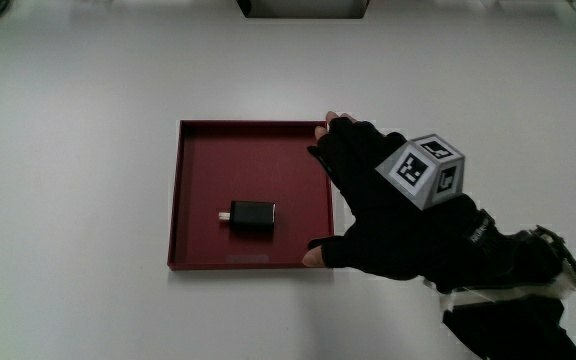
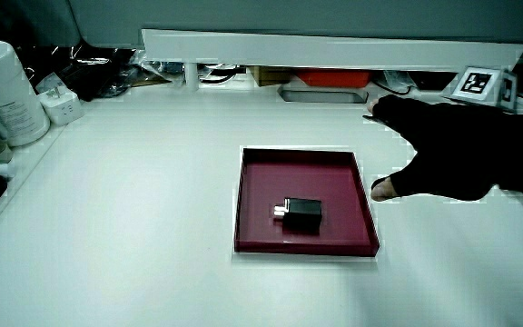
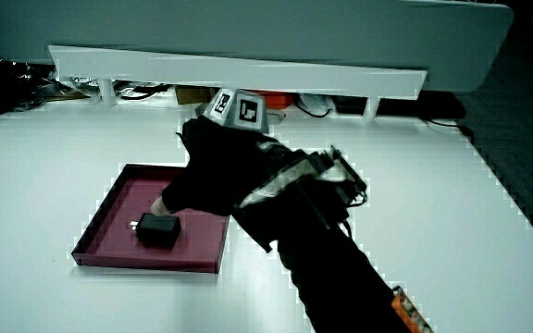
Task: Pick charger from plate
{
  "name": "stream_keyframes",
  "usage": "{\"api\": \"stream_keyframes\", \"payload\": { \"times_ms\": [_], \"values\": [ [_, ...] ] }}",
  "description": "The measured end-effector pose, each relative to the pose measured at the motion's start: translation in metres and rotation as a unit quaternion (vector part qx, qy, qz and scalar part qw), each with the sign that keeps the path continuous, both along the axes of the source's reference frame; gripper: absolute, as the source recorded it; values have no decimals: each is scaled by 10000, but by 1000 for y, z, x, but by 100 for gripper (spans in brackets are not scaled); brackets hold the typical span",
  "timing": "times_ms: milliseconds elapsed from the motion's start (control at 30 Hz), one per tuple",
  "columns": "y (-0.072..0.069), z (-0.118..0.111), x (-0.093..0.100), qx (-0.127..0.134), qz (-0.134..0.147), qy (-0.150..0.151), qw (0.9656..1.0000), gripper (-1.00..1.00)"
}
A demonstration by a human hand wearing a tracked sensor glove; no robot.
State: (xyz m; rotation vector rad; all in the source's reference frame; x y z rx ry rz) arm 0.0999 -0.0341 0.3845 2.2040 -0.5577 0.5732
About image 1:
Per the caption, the grey box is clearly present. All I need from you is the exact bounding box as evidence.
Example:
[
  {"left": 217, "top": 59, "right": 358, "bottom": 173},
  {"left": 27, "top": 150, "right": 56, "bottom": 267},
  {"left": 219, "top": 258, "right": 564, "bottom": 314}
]
[{"left": 236, "top": 0, "right": 371, "bottom": 20}]

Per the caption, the person's right forearm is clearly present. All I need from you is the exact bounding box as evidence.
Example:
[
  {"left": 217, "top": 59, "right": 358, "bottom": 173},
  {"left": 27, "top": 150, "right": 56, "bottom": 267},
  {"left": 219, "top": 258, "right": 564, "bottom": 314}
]
[{"left": 437, "top": 224, "right": 576, "bottom": 360}]

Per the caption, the person's right hand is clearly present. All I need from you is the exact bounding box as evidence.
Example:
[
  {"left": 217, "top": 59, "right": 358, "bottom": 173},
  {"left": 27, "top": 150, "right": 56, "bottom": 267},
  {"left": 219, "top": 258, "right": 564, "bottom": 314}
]
[{"left": 302, "top": 111, "right": 507, "bottom": 293}]

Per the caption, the black charger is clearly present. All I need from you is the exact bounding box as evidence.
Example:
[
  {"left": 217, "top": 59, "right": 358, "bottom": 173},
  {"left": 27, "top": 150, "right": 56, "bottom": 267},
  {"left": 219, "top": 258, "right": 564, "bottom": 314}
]
[{"left": 217, "top": 200, "right": 277, "bottom": 233}]

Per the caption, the dark red square plate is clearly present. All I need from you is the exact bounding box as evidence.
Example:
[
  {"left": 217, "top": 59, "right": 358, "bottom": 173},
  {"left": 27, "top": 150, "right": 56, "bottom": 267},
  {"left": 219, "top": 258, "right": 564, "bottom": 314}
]
[{"left": 167, "top": 119, "right": 336, "bottom": 272}]

